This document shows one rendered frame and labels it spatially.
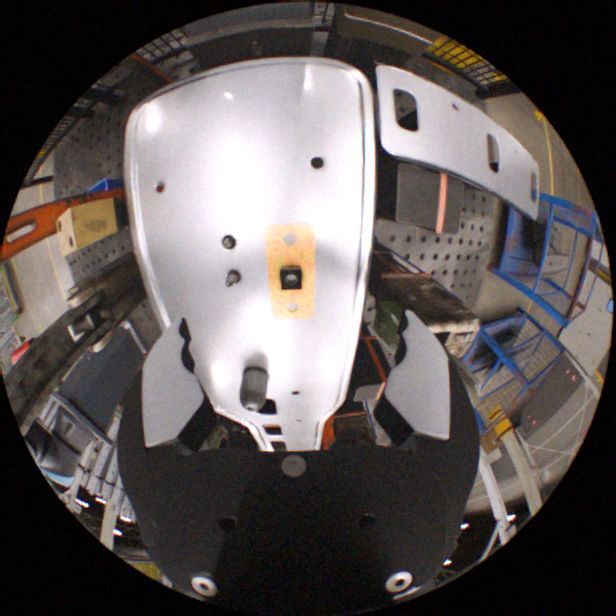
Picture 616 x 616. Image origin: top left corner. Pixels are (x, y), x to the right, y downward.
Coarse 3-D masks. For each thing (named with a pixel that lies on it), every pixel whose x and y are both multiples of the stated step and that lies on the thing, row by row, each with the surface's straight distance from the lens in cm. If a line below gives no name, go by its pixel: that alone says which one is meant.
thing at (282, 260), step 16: (288, 224) 15; (304, 224) 15; (272, 240) 15; (304, 240) 15; (272, 256) 16; (288, 256) 16; (304, 256) 16; (272, 272) 16; (288, 272) 15; (304, 272) 16; (272, 288) 17; (288, 288) 16; (304, 288) 17; (272, 304) 17; (304, 304) 17
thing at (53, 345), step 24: (72, 312) 20; (48, 336) 20; (96, 336) 21; (24, 360) 20; (48, 360) 21; (72, 360) 21; (24, 384) 21; (48, 384) 21; (24, 408) 22; (24, 432) 22
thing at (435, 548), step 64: (256, 448) 6; (384, 448) 6; (192, 512) 6; (256, 512) 5; (320, 512) 5; (384, 512) 5; (192, 576) 6; (256, 576) 5; (320, 576) 5; (384, 576) 6
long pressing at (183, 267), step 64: (256, 64) 21; (320, 64) 20; (128, 128) 24; (192, 128) 19; (256, 128) 17; (320, 128) 17; (128, 192) 21; (192, 192) 17; (256, 192) 16; (320, 192) 16; (192, 256) 18; (256, 256) 16; (320, 256) 16; (192, 320) 21; (256, 320) 19; (320, 320) 19; (320, 384) 26
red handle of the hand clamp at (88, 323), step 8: (88, 312) 21; (80, 320) 22; (88, 320) 21; (96, 320) 22; (72, 328) 23; (80, 328) 22; (88, 328) 22; (72, 336) 23; (24, 344) 29; (16, 352) 30; (16, 360) 30
